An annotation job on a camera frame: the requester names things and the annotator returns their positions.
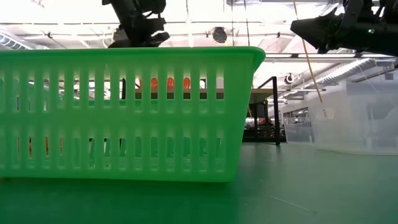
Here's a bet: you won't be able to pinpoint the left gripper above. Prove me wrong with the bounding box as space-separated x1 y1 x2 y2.
101 0 170 49

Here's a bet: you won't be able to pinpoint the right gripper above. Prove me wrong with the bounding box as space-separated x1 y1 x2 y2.
290 0 398 57

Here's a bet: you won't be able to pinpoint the green slotted plastic basket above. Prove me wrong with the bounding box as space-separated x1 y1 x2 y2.
0 46 266 183

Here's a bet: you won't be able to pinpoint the clear plastic bin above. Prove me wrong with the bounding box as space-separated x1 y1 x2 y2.
283 115 313 144

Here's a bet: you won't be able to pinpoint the clear plastic bag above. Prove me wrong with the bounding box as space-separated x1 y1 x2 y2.
306 88 398 156

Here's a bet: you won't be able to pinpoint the wooden shelf with black legs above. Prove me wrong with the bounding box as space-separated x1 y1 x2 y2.
120 76 281 146

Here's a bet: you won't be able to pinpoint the ceiling light strip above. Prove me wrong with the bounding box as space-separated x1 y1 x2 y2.
264 52 398 60

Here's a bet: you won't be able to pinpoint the black background monitor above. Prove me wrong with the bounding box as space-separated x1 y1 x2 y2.
248 103 269 118

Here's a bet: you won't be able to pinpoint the yellow hanging cable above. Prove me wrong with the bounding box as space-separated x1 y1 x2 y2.
292 0 324 103

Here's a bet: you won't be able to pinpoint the ribbed ceiling duct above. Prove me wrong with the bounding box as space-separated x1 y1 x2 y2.
317 58 379 86
0 30 32 50

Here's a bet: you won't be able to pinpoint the black hanging cable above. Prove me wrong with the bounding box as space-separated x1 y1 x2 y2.
242 0 250 47

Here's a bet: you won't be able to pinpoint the black table frame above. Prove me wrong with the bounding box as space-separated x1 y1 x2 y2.
242 136 287 145

